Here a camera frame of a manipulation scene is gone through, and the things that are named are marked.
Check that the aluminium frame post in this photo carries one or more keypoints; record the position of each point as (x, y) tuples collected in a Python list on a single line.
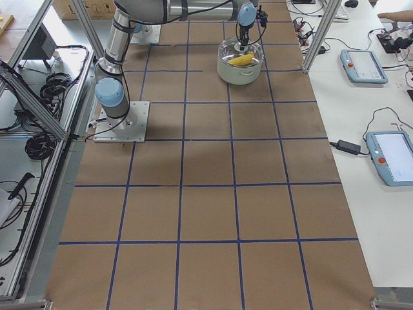
[(321, 32)]

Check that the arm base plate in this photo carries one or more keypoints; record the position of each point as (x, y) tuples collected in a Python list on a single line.
[(153, 39), (132, 128)]

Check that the near blue teach pendant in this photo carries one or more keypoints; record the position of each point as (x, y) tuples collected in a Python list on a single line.
[(391, 154)]

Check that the black power adapter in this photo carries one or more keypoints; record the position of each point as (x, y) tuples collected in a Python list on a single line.
[(348, 147)]

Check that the yellow corn cob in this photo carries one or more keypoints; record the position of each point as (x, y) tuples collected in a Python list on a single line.
[(244, 60)]

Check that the black computer mouse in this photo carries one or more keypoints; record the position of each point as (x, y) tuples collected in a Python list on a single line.
[(351, 3)]

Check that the blue teach pendant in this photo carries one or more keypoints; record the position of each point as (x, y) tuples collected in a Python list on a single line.
[(362, 66), (391, 154)]

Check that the black electronics board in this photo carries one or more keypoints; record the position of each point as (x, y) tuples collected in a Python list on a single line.
[(391, 45)]

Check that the person's hand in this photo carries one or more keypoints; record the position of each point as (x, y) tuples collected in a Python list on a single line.
[(403, 16)]

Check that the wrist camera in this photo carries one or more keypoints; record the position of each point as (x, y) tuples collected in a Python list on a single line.
[(262, 17)]

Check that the black monitor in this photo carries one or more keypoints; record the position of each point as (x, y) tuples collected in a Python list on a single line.
[(42, 47)]

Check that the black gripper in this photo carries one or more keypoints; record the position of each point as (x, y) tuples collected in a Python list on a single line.
[(244, 32)]

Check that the pale green cooking pot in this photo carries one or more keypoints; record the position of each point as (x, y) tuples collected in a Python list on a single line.
[(236, 75)]

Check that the aluminium frame rail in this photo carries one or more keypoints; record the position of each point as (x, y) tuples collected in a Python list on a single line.
[(30, 101)]

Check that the far blue teach pendant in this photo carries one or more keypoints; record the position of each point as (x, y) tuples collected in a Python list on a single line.
[(362, 66)]

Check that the glass pot lid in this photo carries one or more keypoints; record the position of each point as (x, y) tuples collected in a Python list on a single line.
[(230, 48)]

